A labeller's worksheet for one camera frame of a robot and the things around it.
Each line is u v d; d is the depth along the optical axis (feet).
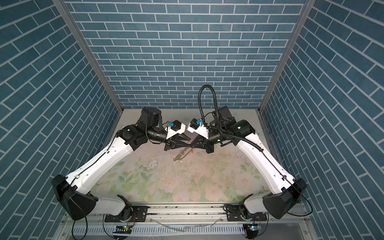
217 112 1.72
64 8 2.32
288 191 1.27
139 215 2.40
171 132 1.93
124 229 2.37
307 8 2.34
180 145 2.04
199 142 1.93
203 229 2.32
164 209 2.53
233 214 2.41
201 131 1.86
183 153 2.12
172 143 1.90
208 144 1.92
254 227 2.35
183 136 2.07
